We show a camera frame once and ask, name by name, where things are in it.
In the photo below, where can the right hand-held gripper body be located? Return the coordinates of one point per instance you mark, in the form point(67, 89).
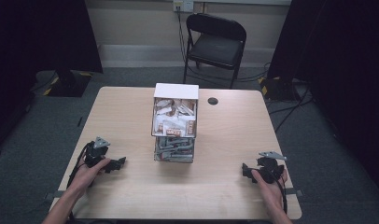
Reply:
point(270, 169)

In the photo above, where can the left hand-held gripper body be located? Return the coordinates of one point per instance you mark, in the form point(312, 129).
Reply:
point(94, 153)

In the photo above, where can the person's right hand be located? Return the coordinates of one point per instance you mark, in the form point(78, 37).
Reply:
point(270, 191)

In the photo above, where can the person's left hand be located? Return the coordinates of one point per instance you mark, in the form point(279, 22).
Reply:
point(86, 175)

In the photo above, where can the white box of packets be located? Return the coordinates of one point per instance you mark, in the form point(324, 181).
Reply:
point(175, 123)

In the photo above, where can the pile of white brown packets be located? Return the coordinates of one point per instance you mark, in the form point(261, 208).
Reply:
point(175, 117)

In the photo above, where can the black stand base yellow tape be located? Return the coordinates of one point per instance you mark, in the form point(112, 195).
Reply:
point(67, 82)
point(276, 88)

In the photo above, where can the black curtain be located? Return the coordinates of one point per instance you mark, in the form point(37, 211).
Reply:
point(340, 77)
point(38, 46)

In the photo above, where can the black folding chair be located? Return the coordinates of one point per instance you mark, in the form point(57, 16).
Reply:
point(216, 46)

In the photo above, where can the white wall socket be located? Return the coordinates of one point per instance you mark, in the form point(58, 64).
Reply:
point(183, 5)

